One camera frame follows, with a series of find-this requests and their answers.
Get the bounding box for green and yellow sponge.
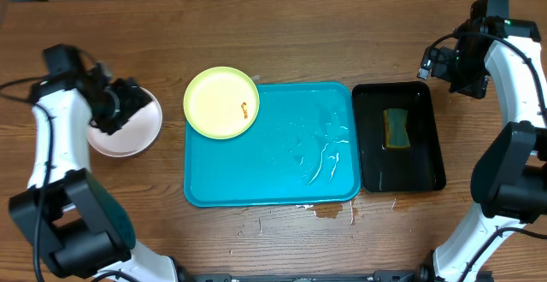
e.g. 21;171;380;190
383;109;410;149

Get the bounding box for black plastic tray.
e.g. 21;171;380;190
352;81;446;193

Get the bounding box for yellow-green plate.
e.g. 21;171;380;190
183;67;260;139

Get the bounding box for white plate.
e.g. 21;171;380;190
87;88;163;158

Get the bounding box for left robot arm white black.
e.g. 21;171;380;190
9;44;191;281

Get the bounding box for blue plastic tray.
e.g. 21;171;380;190
184;82;361;208

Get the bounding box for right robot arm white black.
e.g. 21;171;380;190
412;0;546;282

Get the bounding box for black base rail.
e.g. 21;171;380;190
188;267;442;282

